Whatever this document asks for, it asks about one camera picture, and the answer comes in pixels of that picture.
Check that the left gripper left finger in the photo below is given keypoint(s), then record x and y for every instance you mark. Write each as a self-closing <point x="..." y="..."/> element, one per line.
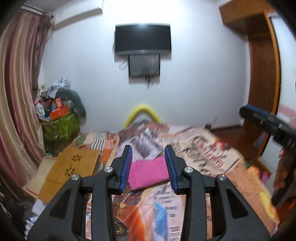
<point x="64" y="216"/>

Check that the striped red curtain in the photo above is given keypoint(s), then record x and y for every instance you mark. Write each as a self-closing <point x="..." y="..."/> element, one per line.
<point x="22" y="48"/>

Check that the wooden lap desk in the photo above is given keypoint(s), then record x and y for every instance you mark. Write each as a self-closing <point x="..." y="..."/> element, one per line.
<point x="53" y="173"/>

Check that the newspaper print bed cover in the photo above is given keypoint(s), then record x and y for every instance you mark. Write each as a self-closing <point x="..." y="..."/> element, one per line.
<point x="153" y="204"/>

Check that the wall power socket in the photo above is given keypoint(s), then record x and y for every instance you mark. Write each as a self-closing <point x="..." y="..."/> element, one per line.
<point x="214" y="119"/>

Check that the wall mounted television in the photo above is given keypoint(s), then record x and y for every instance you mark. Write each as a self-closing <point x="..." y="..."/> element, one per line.
<point x="142" y="39"/>

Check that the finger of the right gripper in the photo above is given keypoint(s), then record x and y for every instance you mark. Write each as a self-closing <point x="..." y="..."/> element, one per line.
<point x="257" y="110"/>

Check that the grey plush pillow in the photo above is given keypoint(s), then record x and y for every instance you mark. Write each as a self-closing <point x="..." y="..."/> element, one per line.
<point x="76" y="102"/>

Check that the green storage basket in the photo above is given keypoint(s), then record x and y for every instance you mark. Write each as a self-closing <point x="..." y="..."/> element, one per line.
<point x="62" y="129"/>

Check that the wooden door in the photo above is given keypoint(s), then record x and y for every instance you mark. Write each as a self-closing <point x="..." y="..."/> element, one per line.
<point x="264" y="88"/>

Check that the yellow bed footboard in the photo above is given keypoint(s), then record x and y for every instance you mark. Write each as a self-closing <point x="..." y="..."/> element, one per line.
<point x="142" y="109"/>

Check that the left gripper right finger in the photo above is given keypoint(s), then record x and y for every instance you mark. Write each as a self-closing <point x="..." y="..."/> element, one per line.
<point x="232" y="216"/>

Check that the orange box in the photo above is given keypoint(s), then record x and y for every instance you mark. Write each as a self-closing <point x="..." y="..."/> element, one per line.
<point x="58" y="113"/>

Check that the pink pants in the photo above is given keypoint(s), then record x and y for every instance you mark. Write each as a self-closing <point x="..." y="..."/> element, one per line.
<point x="145" y="173"/>

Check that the white wardrobe sliding door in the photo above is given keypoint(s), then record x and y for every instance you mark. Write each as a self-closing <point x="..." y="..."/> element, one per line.
<point x="286" y="106"/>

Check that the wooden overhead cabinet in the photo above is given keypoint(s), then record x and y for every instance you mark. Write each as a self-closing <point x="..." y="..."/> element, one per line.
<point x="246" y="17"/>

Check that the white air conditioner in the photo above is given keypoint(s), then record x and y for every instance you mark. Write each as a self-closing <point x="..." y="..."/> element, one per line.
<point x="59" y="24"/>

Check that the small wall monitor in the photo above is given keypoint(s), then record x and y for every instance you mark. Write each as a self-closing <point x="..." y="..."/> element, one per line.
<point x="142" y="65"/>

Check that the right hand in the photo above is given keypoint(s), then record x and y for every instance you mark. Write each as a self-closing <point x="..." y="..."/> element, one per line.
<point x="281" y="172"/>

